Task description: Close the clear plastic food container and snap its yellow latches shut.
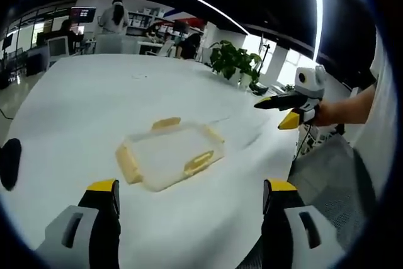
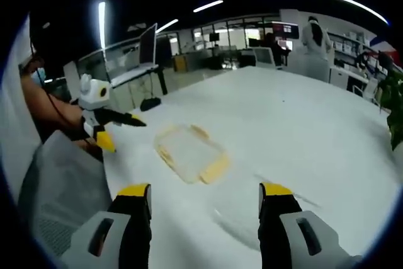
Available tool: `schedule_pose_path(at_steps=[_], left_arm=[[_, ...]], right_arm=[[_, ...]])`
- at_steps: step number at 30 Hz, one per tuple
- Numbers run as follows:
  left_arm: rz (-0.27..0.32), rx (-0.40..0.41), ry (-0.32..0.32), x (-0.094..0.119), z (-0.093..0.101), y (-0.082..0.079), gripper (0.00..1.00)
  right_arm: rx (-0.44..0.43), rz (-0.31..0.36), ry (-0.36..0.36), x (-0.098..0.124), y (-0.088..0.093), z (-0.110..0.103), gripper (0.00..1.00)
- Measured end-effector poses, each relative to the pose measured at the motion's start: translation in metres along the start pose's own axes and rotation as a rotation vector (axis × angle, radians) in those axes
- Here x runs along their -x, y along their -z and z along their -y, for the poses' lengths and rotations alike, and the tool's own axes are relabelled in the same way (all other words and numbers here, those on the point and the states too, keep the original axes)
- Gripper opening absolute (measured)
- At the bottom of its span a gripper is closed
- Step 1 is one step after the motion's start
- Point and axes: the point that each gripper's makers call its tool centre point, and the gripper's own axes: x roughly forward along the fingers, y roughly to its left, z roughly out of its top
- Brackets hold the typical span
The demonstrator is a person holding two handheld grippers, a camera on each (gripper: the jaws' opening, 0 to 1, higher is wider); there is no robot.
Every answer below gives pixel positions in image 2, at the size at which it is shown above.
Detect black bag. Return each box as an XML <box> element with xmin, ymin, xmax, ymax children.
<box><xmin>139</xmin><ymin>96</ymin><xmax>162</xmax><ymax>112</ymax></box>

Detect person's white shirt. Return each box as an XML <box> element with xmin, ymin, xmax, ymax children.
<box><xmin>0</xmin><ymin>13</ymin><xmax>43</xmax><ymax>188</ymax></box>

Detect person's head with face mask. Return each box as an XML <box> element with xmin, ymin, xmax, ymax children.
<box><xmin>19</xmin><ymin>54</ymin><xmax>48</xmax><ymax>88</ymax></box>

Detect white storage shelves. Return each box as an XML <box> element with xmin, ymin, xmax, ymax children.
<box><xmin>327</xmin><ymin>28</ymin><xmax>380</xmax><ymax>64</ymax></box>

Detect red wall screen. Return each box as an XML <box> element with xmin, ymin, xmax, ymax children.
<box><xmin>271</xmin><ymin>21</ymin><xmax>300</xmax><ymax>39</ymax></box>

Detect computer monitor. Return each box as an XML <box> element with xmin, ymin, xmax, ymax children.
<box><xmin>137</xmin><ymin>23</ymin><xmax>159</xmax><ymax>67</ymax></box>

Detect black cable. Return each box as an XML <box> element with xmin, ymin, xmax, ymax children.
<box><xmin>28</xmin><ymin>26</ymin><xmax>83</xmax><ymax>128</ymax></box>

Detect green potted plant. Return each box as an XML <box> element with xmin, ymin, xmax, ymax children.
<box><xmin>377</xmin><ymin>69</ymin><xmax>403</xmax><ymax>152</ymax></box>

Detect yellow cabinet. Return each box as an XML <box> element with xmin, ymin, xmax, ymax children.
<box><xmin>173</xmin><ymin>55</ymin><xmax>189</xmax><ymax>72</ymax></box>

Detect clear yellow-trimmed container lid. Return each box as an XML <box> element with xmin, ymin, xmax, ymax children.
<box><xmin>153</xmin><ymin>123</ymin><xmax>232</xmax><ymax>186</ymax></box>

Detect white office desk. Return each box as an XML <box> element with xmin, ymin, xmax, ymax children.
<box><xmin>108</xmin><ymin>63</ymin><xmax>167</xmax><ymax>96</ymax></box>

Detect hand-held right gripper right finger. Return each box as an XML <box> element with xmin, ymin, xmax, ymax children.
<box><xmin>258</xmin><ymin>182</ymin><xmax>363</xmax><ymax>269</ymax></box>

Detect white-backed monitor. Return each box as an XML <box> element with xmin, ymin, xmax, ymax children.
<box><xmin>253</xmin><ymin>46</ymin><xmax>275</xmax><ymax>69</ymax></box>

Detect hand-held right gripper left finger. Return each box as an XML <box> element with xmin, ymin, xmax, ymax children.
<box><xmin>61</xmin><ymin>183</ymin><xmax>153</xmax><ymax>269</ymax></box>

